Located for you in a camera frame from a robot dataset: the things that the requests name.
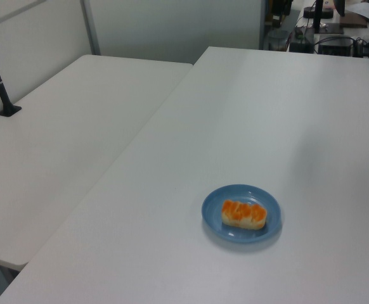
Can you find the blue plastic plate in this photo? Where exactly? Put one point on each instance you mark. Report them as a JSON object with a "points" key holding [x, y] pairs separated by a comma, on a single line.
{"points": [[213, 218]]}

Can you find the orange glazed bread loaf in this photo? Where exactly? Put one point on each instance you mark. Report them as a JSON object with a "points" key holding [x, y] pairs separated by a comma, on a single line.
{"points": [[244, 215]]}

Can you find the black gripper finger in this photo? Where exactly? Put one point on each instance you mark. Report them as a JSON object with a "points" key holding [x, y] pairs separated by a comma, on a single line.
{"points": [[288, 7], [277, 9]]}

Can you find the black electronics box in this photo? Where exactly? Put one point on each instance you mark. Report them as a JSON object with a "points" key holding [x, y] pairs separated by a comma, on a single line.
{"points": [[334, 47]]}

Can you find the brown board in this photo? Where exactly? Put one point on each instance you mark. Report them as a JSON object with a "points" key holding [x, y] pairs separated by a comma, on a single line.
{"points": [[352, 21]]}

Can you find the small black box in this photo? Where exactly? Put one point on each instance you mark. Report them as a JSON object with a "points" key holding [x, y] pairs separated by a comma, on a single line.
{"points": [[301, 46]]}

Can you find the translucent plastic container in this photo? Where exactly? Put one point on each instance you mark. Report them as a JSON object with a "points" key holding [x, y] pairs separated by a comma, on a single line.
{"points": [[277, 41]]}

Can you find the white side table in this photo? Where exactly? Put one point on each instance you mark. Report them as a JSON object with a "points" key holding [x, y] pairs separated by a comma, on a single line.
{"points": [[61, 152]]}

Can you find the grey metal partition post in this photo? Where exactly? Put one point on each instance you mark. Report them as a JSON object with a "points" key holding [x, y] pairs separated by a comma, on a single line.
{"points": [[91, 28]]}

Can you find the grey paper sheet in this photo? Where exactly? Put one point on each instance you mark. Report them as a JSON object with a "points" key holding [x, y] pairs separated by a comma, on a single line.
{"points": [[362, 11]]}

